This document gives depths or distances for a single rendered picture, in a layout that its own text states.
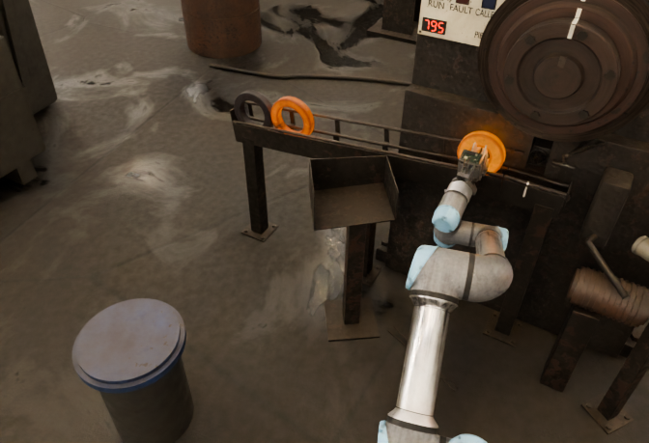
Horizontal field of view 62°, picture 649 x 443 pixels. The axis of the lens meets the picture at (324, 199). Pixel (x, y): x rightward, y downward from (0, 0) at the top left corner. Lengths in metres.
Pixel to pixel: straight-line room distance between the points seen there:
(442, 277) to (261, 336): 1.06
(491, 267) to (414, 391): 0.33
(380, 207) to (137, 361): 0.87
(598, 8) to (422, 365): 0.96
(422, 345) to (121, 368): 0.84
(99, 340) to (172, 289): 0.72
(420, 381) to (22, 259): 1.99
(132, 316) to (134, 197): 1.25
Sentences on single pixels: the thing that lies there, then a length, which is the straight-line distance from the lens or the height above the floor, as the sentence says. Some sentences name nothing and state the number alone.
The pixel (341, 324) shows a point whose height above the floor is 0.01.
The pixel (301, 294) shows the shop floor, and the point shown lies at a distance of 2.32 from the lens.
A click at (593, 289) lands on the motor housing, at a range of 1.85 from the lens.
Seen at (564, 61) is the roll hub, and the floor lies 1.16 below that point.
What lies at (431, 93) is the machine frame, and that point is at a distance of 1.92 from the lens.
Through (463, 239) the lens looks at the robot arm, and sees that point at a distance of 1.72.
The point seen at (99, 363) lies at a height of 0.43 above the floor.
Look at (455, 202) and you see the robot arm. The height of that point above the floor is 0.74.
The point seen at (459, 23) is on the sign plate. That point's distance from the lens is 1.82.
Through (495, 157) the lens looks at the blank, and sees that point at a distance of 1.85.
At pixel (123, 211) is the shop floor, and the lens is 2.88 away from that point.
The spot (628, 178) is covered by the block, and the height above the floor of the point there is 0.80.
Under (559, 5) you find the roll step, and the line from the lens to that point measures 1.57.
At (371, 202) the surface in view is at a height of 0.60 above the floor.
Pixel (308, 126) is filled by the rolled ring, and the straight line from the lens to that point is 2.11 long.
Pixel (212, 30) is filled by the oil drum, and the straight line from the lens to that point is 4.21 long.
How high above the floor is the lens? 1.75
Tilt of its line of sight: 39 degrees down
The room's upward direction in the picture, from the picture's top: 1 degrees clockwise
